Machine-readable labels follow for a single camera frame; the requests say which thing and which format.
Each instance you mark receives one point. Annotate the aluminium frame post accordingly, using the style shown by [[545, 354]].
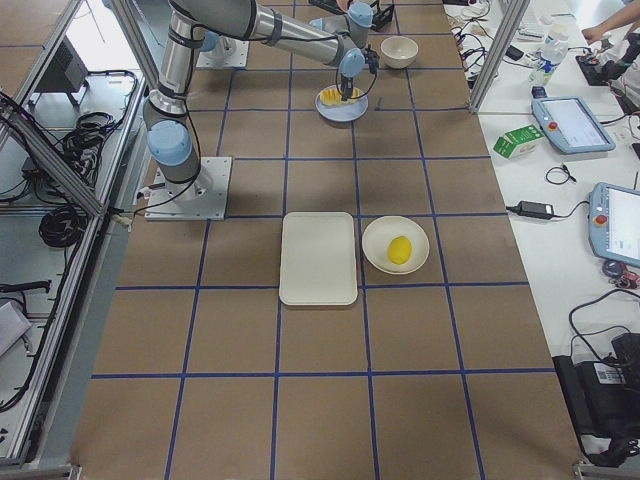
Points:
[[502, 40]]

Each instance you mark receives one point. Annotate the black plate rack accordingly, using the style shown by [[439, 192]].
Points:
[[382, 15]]

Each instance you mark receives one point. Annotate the yellow lemon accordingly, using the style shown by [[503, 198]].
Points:
[[399, 250]]

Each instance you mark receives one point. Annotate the green white carton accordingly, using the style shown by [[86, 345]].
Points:
[[518, 142]]

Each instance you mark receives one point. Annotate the clear plastic bottle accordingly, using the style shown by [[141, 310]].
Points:
[[553, 52]]

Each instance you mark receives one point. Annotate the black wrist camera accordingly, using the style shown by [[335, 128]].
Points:
[[371, 59]]

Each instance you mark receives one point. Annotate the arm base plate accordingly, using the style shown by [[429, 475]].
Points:
[[205, 199], [227, 54]]

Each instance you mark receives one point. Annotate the striped bread roll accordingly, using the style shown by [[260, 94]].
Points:
[[331, 97]]

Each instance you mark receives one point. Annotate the white round plate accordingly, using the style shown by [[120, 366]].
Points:
[[380, 232]]

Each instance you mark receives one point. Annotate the white ceramic bowl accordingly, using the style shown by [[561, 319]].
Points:
[[398, 52]]

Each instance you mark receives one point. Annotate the blue plate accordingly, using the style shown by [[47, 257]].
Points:
[[346, 112]]

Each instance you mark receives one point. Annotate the black power adapter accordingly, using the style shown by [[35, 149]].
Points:
[[535, 210]]

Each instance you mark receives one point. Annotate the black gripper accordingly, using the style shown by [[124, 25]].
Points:
[[347, 81]]

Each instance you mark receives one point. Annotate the white rectangular tray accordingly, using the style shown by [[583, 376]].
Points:
[[318, 261]]

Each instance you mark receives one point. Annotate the blue teach pendant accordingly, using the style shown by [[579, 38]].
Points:
[[570, 125], [613, 223]]

